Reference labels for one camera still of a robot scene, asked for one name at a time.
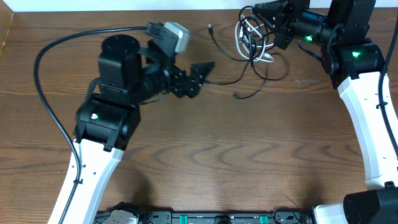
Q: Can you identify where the white USB cable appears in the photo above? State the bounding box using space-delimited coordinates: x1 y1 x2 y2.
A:
234 14 276 63

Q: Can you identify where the wooden side board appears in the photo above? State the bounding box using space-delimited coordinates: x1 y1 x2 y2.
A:
0 0 14 55

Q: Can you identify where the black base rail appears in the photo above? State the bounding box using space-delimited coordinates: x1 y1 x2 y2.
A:
93 202 315 224

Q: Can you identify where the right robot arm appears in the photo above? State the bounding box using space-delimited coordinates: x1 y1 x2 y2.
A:
252 0 397 223

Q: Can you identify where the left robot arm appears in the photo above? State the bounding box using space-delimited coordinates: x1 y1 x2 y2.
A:
49 34 215 223

